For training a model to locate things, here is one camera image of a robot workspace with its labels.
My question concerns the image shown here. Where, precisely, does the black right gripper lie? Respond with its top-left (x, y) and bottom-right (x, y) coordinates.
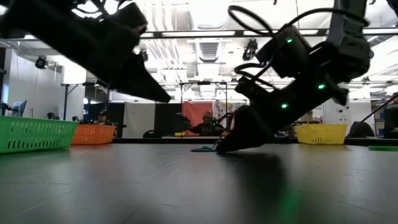
top-left (216, 67), bottom-right (349, 154)

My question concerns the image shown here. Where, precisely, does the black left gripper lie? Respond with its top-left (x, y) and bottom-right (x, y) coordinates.
top-left (37, 12), bottom-right (172, 103)

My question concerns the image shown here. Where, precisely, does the blue rubber band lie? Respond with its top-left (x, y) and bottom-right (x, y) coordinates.
top-left (190, 145), bottom-right (219, 153)

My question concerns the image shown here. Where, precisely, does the white panel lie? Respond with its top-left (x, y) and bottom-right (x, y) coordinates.
top-left (122, 101), bottom-right (157, 139)

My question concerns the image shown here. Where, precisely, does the black panel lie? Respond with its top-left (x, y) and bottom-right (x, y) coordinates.
top-left (154, 102), bottom-right (184, 139)

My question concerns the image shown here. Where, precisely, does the red cloth panel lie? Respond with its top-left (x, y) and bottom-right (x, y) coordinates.
top-left (182, 100), bottom-right (215, 137)

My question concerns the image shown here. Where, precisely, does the orange plastic basket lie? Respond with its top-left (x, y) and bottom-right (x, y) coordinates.
top-left (71, 124), bottom-right (117, 146)

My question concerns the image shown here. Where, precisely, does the yellow plastic basket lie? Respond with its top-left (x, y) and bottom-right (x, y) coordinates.
top-left (294, 123), bottom-right (348, 146)

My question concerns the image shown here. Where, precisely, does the black office chair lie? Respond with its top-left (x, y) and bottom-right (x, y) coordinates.
top-left (346, 121), bottom-right (376, 139)

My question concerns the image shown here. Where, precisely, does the green plastic basket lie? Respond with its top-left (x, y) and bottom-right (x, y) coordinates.
top-left (0, 115), bottom-right (79, 155)

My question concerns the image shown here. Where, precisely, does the computer monitor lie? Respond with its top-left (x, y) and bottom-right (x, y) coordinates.
top-left (10, 100), bottom-right (28, 118)

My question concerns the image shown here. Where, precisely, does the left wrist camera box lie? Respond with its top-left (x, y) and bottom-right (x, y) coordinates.
top-left (116, 2), bottom-right (149, 35)

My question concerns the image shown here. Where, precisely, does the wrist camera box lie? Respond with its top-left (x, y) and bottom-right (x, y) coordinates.
top-left (116, 2), bottom-right (149, 35)
top-left (255, 24), bottom-right (312, 79)

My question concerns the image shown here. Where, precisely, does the black metal rig frame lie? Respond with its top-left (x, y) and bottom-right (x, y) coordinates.
top-left (60, 82), bottom-right (109, 121)
top-left (179, 80), bottom-right (228, 105)

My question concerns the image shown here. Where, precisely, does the black table frame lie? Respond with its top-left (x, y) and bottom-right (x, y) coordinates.
top-left (111, 136), bottom-right (398, 146)

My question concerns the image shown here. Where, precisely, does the black overhead frame beam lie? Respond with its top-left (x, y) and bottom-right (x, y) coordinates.
top-left (139, 28), bottom-right (398, 40)

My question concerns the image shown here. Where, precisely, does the black overhead camera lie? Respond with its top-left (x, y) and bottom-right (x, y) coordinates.
top-left (241, 38), bottom-right (259, 62)

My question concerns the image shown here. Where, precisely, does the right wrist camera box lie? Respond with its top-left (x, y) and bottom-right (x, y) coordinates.
top-left (255, 24), bottom-right (312, 79)

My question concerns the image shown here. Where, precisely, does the black ceiling camera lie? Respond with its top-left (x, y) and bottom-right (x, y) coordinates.
top-left (34, 55), bottom-right (50, 70)

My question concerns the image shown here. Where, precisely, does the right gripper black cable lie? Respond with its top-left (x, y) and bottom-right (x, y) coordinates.
top-left (227, 4), bottom-right (371, 94)

